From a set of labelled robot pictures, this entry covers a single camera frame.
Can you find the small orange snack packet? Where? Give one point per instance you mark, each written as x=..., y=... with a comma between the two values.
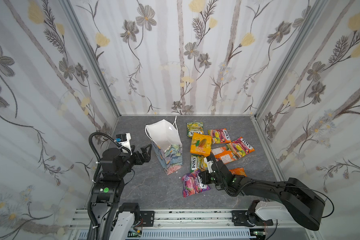
x=238, y=171

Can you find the floral paper gift bag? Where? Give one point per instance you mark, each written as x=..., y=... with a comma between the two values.
x=167, y=144

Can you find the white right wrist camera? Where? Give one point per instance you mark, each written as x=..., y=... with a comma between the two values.
x=209, y=167

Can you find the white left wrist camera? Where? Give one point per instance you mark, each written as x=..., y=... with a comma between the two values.
x=123, y=141

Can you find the pink purple Fox's candy bag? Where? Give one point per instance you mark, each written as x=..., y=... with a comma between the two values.
x=192, y=184

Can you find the orange snack bag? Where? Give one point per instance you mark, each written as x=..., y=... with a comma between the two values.
x=224, y=154

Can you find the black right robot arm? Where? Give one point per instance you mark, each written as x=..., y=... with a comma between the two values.
x=289, y=200

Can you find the Fox's fruits candy bag near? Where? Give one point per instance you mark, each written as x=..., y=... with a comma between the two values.
x=240, y=147

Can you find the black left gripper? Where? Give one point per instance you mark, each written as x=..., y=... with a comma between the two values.
x=146, y=156

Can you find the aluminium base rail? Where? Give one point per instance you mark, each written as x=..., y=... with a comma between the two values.
x=213, y=224

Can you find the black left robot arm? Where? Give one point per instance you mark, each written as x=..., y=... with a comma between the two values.
x=109, y=219

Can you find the fox's fruits candy bag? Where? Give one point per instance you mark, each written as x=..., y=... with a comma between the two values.
x=219, y=136
x=240, y=147

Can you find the Fox's fruits candy bag far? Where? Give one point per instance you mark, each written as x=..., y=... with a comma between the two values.
x=219, y=136

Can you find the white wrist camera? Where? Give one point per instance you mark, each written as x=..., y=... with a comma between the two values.
x=209, y=167
x=123, y=141

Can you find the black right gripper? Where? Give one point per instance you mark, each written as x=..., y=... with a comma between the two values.
x=215, y=169

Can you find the green Fox's spring tea bag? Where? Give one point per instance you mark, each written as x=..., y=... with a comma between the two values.
x=195, y=127

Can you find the yellow mango snack bag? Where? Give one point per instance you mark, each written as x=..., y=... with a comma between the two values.
x=201, y=145

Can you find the green Fox's candy bag front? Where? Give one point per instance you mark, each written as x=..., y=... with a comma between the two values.
x=198, y=163

